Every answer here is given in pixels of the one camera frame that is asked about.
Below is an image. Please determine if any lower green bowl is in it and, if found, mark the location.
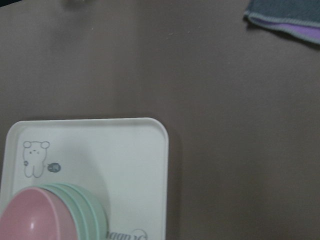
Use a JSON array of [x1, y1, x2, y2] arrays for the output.
[[54, 183, 108, 240]]

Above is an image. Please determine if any small pink bowl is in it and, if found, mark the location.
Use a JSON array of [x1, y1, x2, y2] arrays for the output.
[[0, 187, 78, 240]]

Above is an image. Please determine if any cream rabbit tray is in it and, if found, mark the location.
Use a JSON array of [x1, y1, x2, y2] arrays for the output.
[[0, 117, 169, 240]]

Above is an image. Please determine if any upper green bowl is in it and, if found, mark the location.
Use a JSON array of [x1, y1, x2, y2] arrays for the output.
[[38, 183, 99, 240]]

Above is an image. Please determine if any green bowl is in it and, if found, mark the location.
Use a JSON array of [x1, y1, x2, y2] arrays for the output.
[[38, 183, 99, 240], [54, 183, 108, 240]]

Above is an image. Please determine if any grey folded cloth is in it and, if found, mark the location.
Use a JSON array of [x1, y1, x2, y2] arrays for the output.
[[244, 0, 320, 45]]

